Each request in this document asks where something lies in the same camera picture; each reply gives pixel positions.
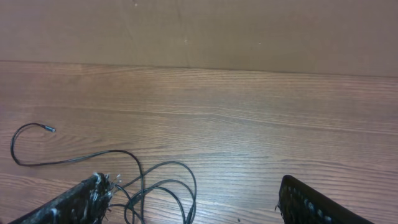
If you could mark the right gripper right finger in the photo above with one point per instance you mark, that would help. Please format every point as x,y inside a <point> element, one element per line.
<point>300,204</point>

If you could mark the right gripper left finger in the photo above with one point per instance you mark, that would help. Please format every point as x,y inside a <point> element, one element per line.
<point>85,203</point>

